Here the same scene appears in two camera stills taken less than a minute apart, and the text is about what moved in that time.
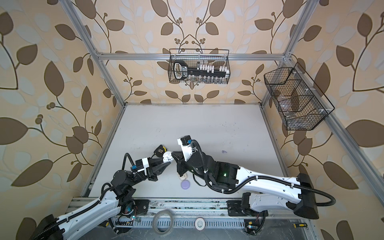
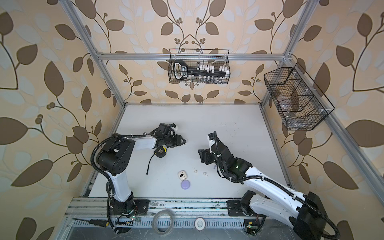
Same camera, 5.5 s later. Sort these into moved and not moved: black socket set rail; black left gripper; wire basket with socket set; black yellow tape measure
Moved: black left gripper
Not moved: black yellow tape measure; wire basket with socket set; black socket set rail
